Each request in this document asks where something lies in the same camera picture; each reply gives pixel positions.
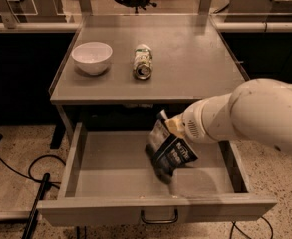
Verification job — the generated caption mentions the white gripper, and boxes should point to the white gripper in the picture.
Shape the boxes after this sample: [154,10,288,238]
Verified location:
[165,100,216,144]

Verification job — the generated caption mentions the blue chip bag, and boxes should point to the blue chip bag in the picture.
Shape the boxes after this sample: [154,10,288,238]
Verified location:
[145,110,198,184]

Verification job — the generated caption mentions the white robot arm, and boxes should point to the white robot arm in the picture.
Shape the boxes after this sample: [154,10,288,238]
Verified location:
[165,79,292,155]

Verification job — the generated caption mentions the grey open top drawer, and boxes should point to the grey open top drawer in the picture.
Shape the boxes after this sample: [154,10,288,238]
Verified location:
[37,123,276,226]

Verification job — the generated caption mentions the grey cabinet table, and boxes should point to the grey cabinet table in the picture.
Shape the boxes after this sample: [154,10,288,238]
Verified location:
[50,14,248,137]

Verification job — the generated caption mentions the green soda can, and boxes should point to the green soda can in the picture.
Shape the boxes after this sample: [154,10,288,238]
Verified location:
[133,44,152,80]

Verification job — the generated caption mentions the white bowl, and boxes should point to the white bowl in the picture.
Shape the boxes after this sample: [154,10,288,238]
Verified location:
[71,42,113,75]

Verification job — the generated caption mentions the black pole on floor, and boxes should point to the black pole on floor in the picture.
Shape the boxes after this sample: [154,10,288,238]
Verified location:
[21,173,50,239]

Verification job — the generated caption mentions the black drawer handle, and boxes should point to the black drawer handle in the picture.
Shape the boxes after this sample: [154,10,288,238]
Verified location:
[140,209,178,225]

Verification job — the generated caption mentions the black floor cable left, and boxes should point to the black floor cable left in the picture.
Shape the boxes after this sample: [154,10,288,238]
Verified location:
[0,142,68,189]

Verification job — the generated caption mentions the black floor cable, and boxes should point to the black floor cable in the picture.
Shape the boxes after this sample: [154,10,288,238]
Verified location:
[0,142,68,189]
[229,216,275,239]

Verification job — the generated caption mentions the black floor cable right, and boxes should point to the black floor cable right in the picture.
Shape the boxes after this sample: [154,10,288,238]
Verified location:
[229,216,275,239]

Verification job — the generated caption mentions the white horizontal rail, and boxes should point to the white horizontal rail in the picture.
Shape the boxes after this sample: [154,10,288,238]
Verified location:
[0,21,292,33]

